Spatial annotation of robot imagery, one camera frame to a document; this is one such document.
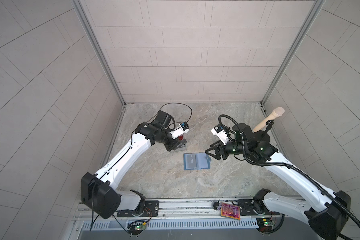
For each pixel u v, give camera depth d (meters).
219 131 0.62
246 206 0.71
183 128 0.65
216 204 0.69
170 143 0.65
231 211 0.69
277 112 0.77
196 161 0.87
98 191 0.37
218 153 0.61
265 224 0.68
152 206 0.72
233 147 0.60
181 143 0.74
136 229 0.65
